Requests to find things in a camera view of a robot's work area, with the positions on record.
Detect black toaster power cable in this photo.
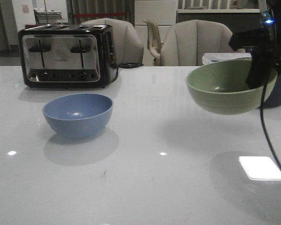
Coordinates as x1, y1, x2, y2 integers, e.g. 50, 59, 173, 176
111, 62, 144, 83

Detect cream plastic chair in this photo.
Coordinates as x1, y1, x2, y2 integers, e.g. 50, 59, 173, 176
142, 20, 162, 66

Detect dark blue cooking pot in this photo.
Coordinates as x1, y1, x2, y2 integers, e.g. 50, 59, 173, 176
264, 74, 281, 108

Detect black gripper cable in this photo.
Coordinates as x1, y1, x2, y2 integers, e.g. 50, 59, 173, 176
258, 4, 281, 188

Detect metal cart in background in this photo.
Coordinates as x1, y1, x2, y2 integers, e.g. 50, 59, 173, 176
34, 9, 62, 24

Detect black chrome four-slot toaster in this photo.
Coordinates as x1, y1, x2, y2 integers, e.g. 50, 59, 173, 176
18, 24, 117, 88

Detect clear plastic storage container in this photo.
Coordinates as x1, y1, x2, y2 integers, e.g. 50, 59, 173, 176
202, 52, 251, 65

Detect beige upholstered chair left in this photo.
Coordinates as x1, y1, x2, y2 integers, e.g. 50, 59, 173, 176
81, 18, 144, 64

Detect beige upholstered chair right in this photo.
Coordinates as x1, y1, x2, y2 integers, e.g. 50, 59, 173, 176
161, 20, 235, 66

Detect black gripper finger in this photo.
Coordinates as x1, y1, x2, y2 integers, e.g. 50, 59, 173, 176
245, 48, 275, 89

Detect white cabinet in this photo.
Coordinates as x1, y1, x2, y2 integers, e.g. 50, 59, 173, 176
134, 0, 178, 66

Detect green plastic bowl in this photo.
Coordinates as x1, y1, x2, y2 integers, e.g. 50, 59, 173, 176
185, 58, 278, 115

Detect beige upholstered chair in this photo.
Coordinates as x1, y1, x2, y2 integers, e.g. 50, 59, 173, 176
81, 18, 144, 64
161, 20, 235, 66

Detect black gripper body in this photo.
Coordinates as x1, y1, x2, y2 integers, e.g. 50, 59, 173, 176
229, 0, 281, 70

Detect blue plastic bowl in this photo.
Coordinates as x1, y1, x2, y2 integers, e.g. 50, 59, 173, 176
42, 93, 113, 138

